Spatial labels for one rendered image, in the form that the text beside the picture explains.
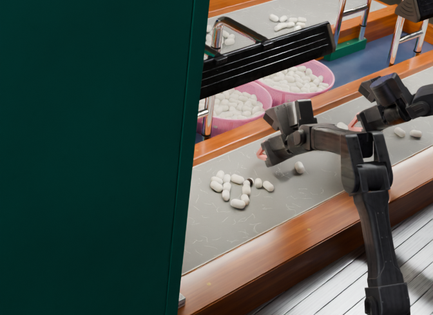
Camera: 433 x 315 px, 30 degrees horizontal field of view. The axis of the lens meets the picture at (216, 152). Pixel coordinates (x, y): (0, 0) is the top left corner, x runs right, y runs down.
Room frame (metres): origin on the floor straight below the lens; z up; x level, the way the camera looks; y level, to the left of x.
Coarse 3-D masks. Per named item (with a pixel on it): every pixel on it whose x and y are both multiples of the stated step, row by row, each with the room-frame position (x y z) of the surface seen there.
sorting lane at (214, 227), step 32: (416, 128) 2.07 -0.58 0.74; (224, 160) 1.78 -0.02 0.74; (256, 160) 1.80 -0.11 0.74; (288, 160) 1.81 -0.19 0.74; (320, 160) 1.83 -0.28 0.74; (192, 192) 1.62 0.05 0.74; (256, 192) 1.65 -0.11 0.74; (288, 192) 1.67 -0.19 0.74; (320, 192) 1.69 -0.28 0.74; (192, 224) 1.49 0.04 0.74; (224, 224) 1.51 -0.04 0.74; (256, 224) 1.52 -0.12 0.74; (192, 256) 1.38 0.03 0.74
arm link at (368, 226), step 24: (360, 168) 1.41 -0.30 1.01; (384, 168) 1.42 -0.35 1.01; (360, 192) 1.37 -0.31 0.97; (384, 192) 1.39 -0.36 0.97; (360, 216) 1.37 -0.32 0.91; (384, 216) 1.35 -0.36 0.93; (384, 240) 1.32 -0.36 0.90; (384, 264) 1.28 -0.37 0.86; (384, 288) 1.24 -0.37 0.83; (384, 312) 1.21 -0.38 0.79; (408, 312) 1.24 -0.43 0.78
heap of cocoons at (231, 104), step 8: (216, 96) 2.12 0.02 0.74; (224, 96) 2.12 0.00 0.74; (232, 96) 2.12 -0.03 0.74; (240, 96) 2.13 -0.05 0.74; (248, 96) 2.14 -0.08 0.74; (200, 104) 2.05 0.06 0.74; (216, 104) 2.08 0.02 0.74; (224, 104) 2.07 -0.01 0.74; (232, 104) 2.07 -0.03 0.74; (240, 104) 2.08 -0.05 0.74; (248, 104) 2.09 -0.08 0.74; (256, 104) 2.10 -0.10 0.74; (216, 112) 2.03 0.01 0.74; (224, 112) 2.06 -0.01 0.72; (232, 112) 2.03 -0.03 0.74; (240, 112) 2.06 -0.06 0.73; (248, 112) 2.04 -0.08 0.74; (256, 112) 2.04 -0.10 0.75
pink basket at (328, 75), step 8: (304, 64) 2.39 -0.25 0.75; (312, 64) 2.38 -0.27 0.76; (320, 64) 2.36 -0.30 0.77; (312, 72) 2.37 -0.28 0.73; (320, 72) 2.35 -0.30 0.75; (328, 72) 2.32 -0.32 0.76; (256, 80) 2.20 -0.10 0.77; (328, 80) 2.30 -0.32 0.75; (256, 88) 2.22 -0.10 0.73; (272, 88) 2.16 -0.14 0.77; (328, 88) 2.20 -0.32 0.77; (272, 96) 2.17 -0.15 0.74; (280, 96) 2.15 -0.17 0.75; (288, 96) 2.15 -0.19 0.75; (296, 96) 2.15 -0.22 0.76; (304, 96) 2.15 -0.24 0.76; (312, 96) 2.16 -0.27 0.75; (272, 104) 2.18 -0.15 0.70
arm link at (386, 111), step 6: (396, 102) 1.79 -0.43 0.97; (402, 102) 1.80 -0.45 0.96; (390, 108) 1.81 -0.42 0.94; (396, 108) 1.79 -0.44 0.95; (402, 108) 1.79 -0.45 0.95; (384, 114) 1.81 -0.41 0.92; (390, 114) 1.80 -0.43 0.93; (396, 114) 1.78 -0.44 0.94; (402, 114) 1.78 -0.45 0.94; (408, 114) 1.79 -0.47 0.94; (390, 120) 1.79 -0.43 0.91; (396, 120) 1.79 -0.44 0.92; (402, 120) 1.78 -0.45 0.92; (408, 120) 1.78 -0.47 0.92
